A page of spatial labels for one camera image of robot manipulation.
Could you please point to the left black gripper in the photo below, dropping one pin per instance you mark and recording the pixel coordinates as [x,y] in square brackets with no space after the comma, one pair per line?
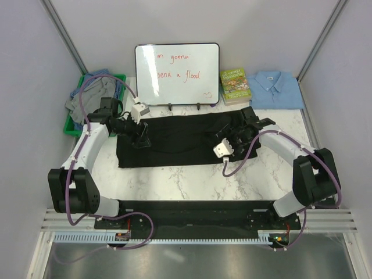
[142,140]

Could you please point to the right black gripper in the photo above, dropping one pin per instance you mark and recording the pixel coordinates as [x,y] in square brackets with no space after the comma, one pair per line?
[228,129]

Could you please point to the black long sleeve shirt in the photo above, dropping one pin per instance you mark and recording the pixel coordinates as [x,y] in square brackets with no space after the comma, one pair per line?
[183,140]

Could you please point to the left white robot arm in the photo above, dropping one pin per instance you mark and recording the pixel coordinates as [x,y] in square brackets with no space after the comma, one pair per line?
[72,187]

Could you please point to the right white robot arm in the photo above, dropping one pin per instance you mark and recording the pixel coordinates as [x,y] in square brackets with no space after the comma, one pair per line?
[315,176]

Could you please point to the green treehouse book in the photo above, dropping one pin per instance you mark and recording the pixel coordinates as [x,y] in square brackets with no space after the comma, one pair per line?
[234,87]

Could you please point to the folded light blue shirt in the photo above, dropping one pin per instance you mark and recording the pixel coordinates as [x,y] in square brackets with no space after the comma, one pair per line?
[277,90]

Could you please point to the grey crumpled shirt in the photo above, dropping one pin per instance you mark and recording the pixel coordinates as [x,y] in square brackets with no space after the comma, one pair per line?
[91,98]

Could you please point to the green plastic bin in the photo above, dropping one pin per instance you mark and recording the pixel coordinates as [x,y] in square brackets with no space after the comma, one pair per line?
[73,129]

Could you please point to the white whiteboard with red writing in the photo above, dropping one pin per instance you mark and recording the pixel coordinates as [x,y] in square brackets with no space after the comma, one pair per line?
[178,74]

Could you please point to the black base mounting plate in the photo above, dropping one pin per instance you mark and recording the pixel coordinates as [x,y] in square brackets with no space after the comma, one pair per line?
[198,219]

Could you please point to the blue checked shirt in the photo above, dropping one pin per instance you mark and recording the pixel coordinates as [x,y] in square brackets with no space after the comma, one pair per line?
[95,73]

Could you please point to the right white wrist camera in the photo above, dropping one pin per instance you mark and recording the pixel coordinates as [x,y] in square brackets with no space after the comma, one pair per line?
[223,149]

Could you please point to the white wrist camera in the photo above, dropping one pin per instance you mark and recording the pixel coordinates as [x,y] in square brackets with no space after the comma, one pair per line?
[138,110]
[223,149]

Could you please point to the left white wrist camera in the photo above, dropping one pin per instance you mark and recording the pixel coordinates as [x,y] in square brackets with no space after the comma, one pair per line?
[138,110]

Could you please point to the light blue cable duct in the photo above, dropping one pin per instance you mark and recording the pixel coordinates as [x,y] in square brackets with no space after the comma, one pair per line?
[123,237]

